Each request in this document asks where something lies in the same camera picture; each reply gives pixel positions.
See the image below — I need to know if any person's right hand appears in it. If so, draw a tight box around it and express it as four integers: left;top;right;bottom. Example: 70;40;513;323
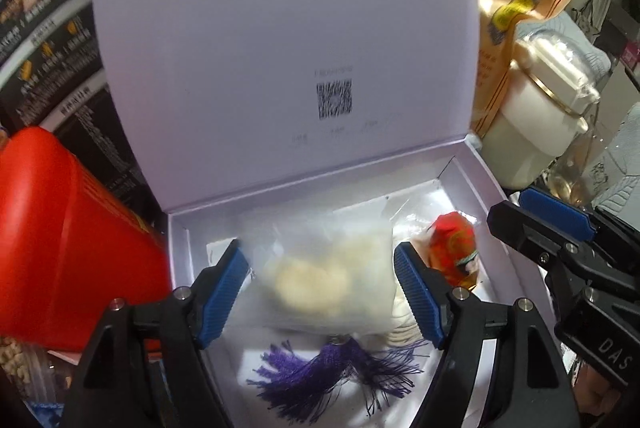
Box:
575;358;632;428

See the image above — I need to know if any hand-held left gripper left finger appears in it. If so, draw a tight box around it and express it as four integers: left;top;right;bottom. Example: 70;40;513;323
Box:
60;238;249;428

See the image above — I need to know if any lavender gift box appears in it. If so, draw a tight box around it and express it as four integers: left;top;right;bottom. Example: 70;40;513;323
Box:
91;0;558;428

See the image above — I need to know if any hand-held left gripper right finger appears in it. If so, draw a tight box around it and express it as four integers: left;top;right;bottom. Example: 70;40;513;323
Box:
393;242;581;428

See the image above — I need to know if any light blue covered chair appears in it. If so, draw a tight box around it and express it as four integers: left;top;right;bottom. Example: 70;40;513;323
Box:
550;13;616;74
590;103;640;219

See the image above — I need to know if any white lidded jar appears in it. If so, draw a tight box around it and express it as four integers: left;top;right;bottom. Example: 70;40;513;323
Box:
482;22;601;189

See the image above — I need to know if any black printed box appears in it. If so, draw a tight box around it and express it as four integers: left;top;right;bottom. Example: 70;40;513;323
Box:
0;0;168;229

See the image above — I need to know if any red candy packet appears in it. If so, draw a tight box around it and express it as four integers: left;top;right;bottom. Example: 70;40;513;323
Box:
427;211;481;291

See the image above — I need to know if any purple tassel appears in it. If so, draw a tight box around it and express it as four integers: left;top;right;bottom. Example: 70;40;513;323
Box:
245;335;431;414

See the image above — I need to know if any red canister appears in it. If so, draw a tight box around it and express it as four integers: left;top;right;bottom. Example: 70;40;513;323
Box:
0;125;173;354

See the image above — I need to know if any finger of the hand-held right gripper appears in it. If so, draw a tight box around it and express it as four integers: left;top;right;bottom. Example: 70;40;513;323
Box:
487;201;640;304
519;187;640;259

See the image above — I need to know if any blue printed packet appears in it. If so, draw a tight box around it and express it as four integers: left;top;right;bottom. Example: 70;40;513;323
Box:
25;400;68;428

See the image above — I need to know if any clear plastic zip bag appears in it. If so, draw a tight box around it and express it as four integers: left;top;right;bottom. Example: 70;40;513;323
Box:
237;203;401;341

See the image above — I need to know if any glass cup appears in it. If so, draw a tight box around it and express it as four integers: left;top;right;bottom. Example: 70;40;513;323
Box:
545;128;621;204

